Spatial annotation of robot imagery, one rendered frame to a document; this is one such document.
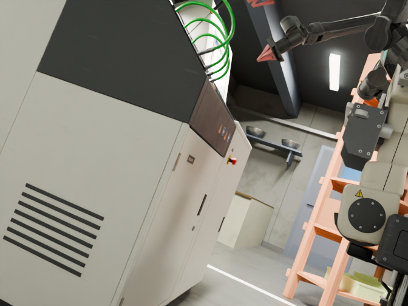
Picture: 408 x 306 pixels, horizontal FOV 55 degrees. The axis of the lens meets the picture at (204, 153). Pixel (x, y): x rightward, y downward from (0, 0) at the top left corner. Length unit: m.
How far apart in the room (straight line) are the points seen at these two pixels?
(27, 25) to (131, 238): 0.84
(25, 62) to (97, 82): 0.29
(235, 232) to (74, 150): 4.27
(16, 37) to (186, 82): 0.66
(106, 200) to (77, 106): 0.33
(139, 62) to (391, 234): 0.90
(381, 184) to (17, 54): 1.28
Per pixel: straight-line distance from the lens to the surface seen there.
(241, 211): 5.42
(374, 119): 1.31
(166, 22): 1.34
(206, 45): 2.06
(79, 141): 1.33
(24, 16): 1.60
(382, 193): 1.28
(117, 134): 1.27
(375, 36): 1.29
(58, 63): 1.45
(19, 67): 1.53
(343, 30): 1.80
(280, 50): 1.71
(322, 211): 3.57
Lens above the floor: 0.63
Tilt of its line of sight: 4 degrees up
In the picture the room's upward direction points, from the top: 21 degrees clockwise
